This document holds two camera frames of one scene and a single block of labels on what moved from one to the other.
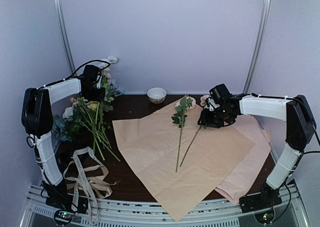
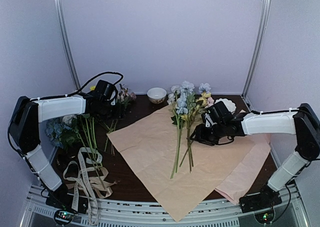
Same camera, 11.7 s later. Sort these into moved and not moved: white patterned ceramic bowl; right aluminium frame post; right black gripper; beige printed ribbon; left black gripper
Moved: left black gripper; right black gripper
Not moved: right aluminium frame post; white patterned ceramic bowl; beige printed ribbon
